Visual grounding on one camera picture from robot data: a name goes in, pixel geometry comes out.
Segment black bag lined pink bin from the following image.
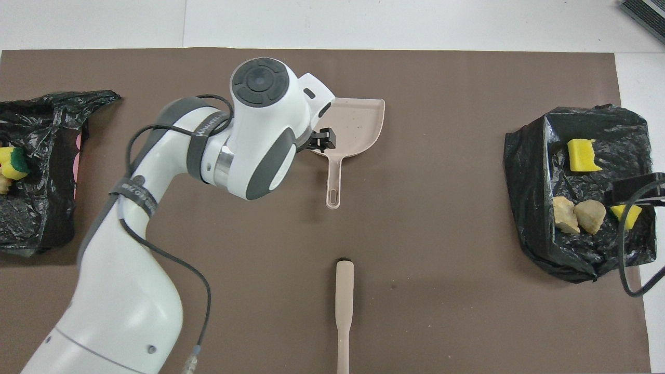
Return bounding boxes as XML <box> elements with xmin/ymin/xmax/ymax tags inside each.
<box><xmin>0</xmin><ymin>90</ymin><xmax>122</xmax><ymax>258</ymax></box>

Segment bulky greyish foam lump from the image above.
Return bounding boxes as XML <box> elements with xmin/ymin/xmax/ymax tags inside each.
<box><xmin>574</xmin><ymin>199</ymin><xmax>607</xmax><ymax>235</ymax></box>

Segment small yellow sponge piece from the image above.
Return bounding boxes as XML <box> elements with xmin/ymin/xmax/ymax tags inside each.
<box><xmin>609</xmin><ymin>204</ymin><xmax>643</xmax><ymax>231</ymax></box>

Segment brown paper table mat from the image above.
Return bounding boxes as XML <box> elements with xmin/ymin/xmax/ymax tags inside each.
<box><xmin>0</xmin><ymin>48</ymin><xmax>651</xmax><ymax>374</ymax></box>

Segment yellowish foam lump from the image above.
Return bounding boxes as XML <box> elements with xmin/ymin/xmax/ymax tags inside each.
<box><xmin>552</xmin><ymin>196</ymin><xmax>581</xmax><ymax>235</ymax></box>

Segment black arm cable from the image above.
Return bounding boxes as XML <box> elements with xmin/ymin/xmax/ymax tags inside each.
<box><xmin>617</xmin><ymin>179</ymin><xmax>665</xmax><ymax>298</ymax></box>
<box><xmin>117</xmin><ymin>93</ymin><xmax>234</xmax><ymax>374</ymax></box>

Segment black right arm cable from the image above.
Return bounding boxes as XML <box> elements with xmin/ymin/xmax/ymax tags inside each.
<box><xmin>617</xmin><ymin>179</ymin><xmax>665</xmax><ymax>298</ymax></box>

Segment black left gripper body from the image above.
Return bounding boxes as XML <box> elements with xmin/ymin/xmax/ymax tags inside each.
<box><xmin>296</xmin><ymin>131</ymin><xmax>324</xmax><ymax>153</ymax></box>

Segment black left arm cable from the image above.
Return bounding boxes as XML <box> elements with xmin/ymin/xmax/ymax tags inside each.
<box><xmin>117</xmin><ymin>93</ymin><xmax>234</xmax><ymax>374</ymax></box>

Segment beige plastic dustpan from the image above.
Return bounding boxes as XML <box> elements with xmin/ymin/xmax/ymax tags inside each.
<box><xmin>311</xmin><ymin>97</ymin><xmax>387</xmax><ymax>210</ymax></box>

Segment beige hand brush black bristles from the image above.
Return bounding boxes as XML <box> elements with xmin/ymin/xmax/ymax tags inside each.
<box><xmin>336</xmin><ymin>258</ymin><xmax>355</xmax><ymax>374</ymax></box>

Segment dark ribbed grille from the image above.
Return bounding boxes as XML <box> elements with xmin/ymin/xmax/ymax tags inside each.
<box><xmin>620</xmin><ymin>0</ymin><xmax>665</xmax><ymax>45</ymax></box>

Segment large notched yellow sponge piece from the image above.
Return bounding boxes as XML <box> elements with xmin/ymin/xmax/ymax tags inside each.
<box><xmin>567</xmin><ymin>138</ymin><xmax>603</xmax><ymax>173</ymax></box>

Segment green and yellow sponge piece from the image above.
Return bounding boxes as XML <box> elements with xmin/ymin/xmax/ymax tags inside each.
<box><xmin>0</xmin><ymin>146</ymin><xmax>30</xmax><ymax>181</ymax></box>

